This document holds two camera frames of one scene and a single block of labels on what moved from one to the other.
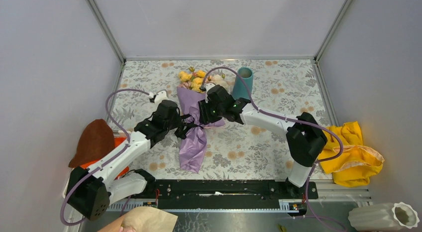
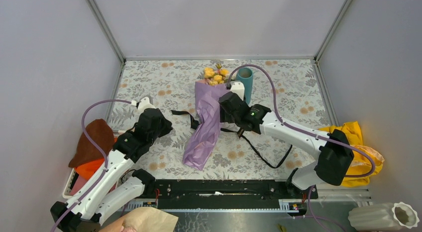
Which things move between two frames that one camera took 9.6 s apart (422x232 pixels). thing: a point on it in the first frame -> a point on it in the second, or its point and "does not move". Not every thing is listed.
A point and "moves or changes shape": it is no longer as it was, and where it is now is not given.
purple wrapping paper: [192, 150] moves or changes shape
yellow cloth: [353, 165] does not move
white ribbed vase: [383, 216] does not move
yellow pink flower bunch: [193, 79] moves or changes shape
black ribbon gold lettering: [191, 124] -> [241, 133]
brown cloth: [97, 139] does not move
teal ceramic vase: [240, 91] does not move
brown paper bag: [144, 219] does not move
